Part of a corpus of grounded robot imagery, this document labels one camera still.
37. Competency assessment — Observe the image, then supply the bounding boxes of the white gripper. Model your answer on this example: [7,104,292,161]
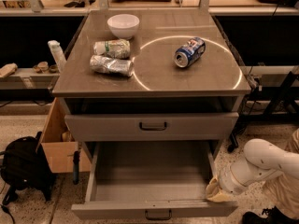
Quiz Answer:
[206,166,250,203]

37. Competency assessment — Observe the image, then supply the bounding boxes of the grey drawer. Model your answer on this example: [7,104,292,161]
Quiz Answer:
[72,141,237,221]
[64,112,238,142]

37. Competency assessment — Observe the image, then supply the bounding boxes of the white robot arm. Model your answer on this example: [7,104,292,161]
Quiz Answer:
[206,139,299,203]

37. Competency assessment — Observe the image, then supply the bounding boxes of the grey top drawer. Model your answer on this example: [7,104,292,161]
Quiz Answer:
[64,112,238,142]

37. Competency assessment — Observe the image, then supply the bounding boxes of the grey drawer cabinet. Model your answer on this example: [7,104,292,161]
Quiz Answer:
[53,8,250,153]

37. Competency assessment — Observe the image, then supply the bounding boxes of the black shoe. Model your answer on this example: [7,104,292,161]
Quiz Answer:
[242,206,299,224]

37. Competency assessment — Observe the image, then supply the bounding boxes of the beige trouser leg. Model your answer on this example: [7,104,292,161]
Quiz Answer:
[263,129,299,219]

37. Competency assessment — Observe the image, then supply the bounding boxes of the blue pepsi can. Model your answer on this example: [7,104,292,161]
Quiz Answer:
[174,37,206,68]

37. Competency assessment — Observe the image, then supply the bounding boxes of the cardboard box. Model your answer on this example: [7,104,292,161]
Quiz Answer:
[39,99,92,173]

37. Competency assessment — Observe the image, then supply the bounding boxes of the green white crushed bottle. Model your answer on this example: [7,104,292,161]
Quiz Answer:
[93,39,131,59]

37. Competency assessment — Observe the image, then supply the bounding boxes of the silver crushed can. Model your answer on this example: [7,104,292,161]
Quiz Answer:
[90,55,134,77]

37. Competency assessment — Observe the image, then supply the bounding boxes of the white bowl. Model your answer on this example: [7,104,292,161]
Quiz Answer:
[107,14,140,39]

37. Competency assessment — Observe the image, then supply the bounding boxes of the black backpack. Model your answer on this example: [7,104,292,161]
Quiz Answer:
[0,132,56,205]

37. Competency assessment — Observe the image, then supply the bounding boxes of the white plastic bottle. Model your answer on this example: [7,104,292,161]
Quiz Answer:
[48,40,66,73]

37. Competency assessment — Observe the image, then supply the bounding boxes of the small round tape rolls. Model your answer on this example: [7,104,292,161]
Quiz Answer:
[33,62,58,73]

